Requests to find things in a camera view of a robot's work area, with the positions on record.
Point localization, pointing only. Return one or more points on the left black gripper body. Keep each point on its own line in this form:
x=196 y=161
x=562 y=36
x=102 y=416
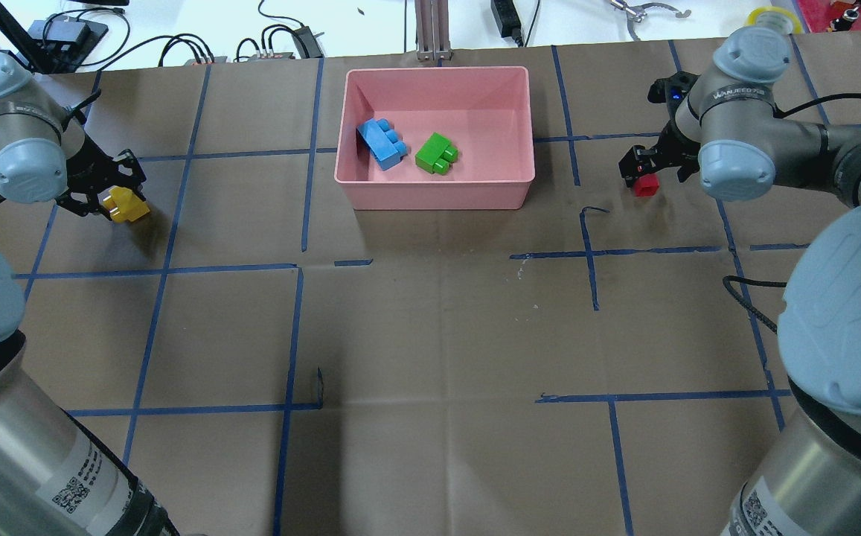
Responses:
x=90 y=173

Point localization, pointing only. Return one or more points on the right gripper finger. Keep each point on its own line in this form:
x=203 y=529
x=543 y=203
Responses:
x=639 y=161

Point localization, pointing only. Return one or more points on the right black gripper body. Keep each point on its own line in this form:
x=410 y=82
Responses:
x=670 y=151

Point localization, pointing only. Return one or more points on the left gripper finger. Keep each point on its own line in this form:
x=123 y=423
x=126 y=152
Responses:
x=83 y=203
x=125 y=172

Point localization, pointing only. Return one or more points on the red toy block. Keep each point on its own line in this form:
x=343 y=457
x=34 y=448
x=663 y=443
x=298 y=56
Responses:
x=646 y=185

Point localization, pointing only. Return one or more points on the yellow toy block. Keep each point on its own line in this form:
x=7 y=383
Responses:
x=124 y=206

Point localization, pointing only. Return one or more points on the green toy block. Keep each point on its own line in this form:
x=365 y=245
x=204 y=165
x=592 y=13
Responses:
x=437 y=155

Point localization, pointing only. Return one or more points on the blue toy block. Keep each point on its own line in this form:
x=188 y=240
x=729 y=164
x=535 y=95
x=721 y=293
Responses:
x=383 y=142

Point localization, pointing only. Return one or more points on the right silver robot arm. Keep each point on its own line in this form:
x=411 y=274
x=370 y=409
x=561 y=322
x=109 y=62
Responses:
x=726 y=129

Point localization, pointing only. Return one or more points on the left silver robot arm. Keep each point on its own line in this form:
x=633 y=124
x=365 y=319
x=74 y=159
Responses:
x=57 y=477

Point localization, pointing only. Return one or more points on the pink plastic box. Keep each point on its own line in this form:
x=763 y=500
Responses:
x=484 y=111

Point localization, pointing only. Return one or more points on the black device on desk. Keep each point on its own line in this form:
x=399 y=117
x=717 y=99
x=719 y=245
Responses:
x=66 y=42

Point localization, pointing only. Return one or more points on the yellow tape roll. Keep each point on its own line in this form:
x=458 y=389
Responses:
x=778 y=19

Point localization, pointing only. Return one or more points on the black power adapter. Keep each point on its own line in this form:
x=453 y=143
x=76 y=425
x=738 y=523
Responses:
x=509 y=24

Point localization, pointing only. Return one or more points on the brown paper table cover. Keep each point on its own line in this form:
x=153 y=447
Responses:
x=270 y=361

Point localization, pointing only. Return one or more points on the black cable hub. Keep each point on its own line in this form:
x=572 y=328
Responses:
x=306 y=43

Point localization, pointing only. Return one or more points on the aluminium frame post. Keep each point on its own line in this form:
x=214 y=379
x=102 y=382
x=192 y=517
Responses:
x=432 y=30

